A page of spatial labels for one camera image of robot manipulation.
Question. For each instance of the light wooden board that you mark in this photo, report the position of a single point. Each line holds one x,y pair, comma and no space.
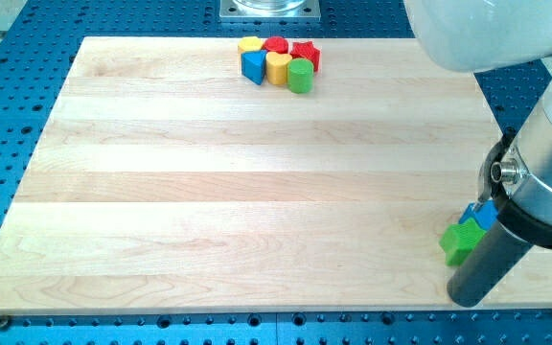
166,182

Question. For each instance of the red round block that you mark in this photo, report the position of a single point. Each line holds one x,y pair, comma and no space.
277,44

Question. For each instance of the yellow rounded block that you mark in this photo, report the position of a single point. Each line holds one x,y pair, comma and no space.
250,44

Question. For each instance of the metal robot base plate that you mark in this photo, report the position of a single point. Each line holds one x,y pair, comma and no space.
268,10

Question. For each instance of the blue perforated metal table plate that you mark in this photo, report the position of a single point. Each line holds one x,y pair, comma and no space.
38,44

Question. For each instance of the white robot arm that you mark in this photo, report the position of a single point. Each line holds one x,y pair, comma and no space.
483,35

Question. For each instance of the blue cube block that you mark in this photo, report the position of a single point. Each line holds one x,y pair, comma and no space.
484,215

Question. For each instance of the red star block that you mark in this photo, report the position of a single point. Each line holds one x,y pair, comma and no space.
308,51

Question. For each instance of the yellow heart block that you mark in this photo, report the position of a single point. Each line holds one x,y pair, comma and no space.
276,67

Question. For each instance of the green star block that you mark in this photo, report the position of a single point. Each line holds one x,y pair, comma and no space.
459,240

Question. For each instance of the blue triangle block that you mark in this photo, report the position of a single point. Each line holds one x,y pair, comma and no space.
253,65

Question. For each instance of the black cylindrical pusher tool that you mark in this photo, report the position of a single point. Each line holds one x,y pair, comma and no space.
495,255

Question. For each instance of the green cylinder block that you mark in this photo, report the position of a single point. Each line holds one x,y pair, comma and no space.
300,75

